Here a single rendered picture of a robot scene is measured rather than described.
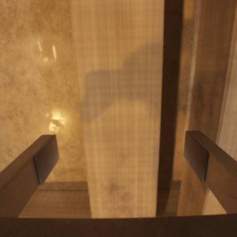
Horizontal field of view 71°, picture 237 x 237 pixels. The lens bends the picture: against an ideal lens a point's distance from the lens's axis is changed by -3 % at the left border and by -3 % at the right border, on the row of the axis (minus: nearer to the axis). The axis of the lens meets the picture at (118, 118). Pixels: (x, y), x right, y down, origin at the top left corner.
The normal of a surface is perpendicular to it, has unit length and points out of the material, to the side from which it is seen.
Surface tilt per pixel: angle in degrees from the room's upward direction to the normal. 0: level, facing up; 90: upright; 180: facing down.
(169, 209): 90
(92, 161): 0
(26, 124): 0
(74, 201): 90
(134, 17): 0
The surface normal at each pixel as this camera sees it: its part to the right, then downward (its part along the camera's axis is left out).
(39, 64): -0.01, 0.29
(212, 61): -1.00, 0.00
